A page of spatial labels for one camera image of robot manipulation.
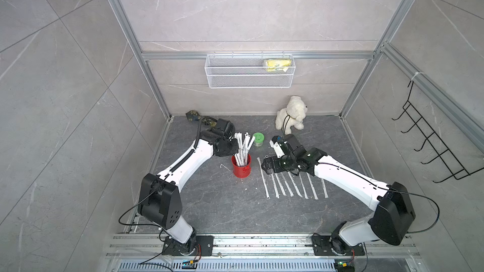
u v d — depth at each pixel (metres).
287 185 0.90
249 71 1.00
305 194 0.87
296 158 0.61
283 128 1.10
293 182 0.90
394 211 0.41
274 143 0.76
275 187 0.90
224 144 0.71
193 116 1.15
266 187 0.90
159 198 0.44
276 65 0.84
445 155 0.63
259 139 1.01
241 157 0.89
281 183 0.90
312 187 0.89
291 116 1.01
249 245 0.75
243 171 0.86
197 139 0.57
